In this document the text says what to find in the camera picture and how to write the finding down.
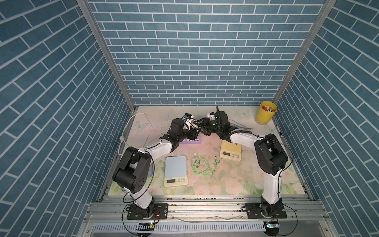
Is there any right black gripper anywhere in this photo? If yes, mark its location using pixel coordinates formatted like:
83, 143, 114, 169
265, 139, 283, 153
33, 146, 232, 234
194, 118, 222, 137

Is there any purple power strip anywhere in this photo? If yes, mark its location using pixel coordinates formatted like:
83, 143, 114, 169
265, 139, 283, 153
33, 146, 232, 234
180, 135, 201, 145

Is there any green charging cable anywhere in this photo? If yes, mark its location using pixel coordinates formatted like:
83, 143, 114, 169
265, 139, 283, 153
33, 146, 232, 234
190, 156, 222, 175

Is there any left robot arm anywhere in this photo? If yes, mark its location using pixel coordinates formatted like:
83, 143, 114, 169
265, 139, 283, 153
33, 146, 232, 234
112, 118, 200, 219

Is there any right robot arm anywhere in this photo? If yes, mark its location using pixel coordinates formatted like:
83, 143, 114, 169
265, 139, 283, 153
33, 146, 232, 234
193, 111, 288, 218

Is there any yellow electronic scale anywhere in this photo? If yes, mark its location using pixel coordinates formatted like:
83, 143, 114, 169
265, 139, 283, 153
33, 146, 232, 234
220, 140, 242, 162

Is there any blue electronic scale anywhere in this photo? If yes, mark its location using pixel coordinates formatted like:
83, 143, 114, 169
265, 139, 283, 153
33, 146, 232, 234
164, 156, 188, 188

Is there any grey blue case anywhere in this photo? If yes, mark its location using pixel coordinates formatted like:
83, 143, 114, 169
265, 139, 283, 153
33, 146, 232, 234
147, 162, 155, 178

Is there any yellow pen cup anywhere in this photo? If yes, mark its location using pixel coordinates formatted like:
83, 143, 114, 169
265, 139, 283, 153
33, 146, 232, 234
255, 101, 278, 125

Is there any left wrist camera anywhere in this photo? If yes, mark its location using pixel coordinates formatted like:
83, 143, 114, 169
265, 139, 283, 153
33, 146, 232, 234
183, 113, 194, 122

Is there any white power strip cable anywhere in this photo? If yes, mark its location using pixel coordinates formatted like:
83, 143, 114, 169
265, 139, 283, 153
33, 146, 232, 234
117, 112, 175, 156

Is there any aluminium rail frame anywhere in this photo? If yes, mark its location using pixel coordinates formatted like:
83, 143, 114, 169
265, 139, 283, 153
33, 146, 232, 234
79, 196, 338, 237

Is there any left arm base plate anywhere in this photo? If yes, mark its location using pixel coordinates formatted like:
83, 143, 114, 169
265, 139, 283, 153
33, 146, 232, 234
126, 203, 168, 220

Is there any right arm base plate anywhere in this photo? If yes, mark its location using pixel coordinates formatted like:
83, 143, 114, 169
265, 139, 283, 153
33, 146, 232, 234
241, 202, 287, 219

